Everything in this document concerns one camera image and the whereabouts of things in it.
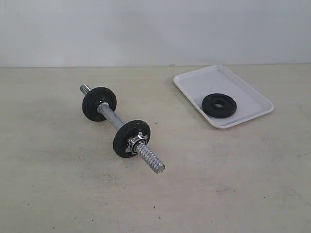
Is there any black weight plate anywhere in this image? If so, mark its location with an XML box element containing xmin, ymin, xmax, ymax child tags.
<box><xmin>82</xmin><ymin>87</ymin><xmax>117</xmax><ymax>122</ymax></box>
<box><xmin>113</xmin><ymin>120</ymin><xmax>151</xmax><ymax>158</ymax></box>
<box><xmin>202</xmin><ymin>93</ymin><xmax>237</xmax><ymax>118</ymax></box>

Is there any chrome star collar nut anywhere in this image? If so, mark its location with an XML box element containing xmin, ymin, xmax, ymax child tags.
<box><xmin>125</xmin><ymin>132</ymin><xmax>146</xmax><ymax>154</ymax></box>

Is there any white rectangular plastic tray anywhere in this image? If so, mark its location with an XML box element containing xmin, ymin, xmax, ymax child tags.
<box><xmin>173</xmin><ymin>65</ymin><xmax>274</xmax><ymax>129</ymax></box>

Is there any chrome threaded dumbbell bar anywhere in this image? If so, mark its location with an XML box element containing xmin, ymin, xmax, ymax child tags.
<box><xmin>80</xmin><ymin>84</ymin><xmax>165</xmax><ymax>174</ymax></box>

